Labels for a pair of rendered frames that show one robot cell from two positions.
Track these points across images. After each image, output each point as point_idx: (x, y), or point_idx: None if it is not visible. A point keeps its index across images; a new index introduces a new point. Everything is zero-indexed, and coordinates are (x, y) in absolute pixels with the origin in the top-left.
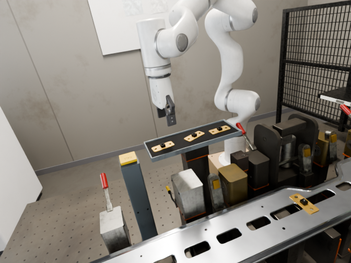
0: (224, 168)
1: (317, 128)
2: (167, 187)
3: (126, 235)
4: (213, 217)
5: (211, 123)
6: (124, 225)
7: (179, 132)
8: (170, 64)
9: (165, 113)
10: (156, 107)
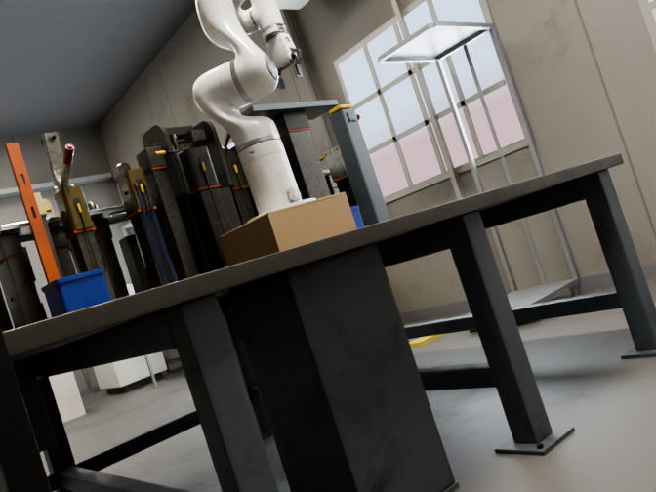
0: None
1: (143, 145)
2: (321, 157)
3: (327, 163)
4: None
5: (267, 104)
6: (325, 154)
7: (303, 102)
8: (262, 33)
9: (295, 74)
10: (300, 64)
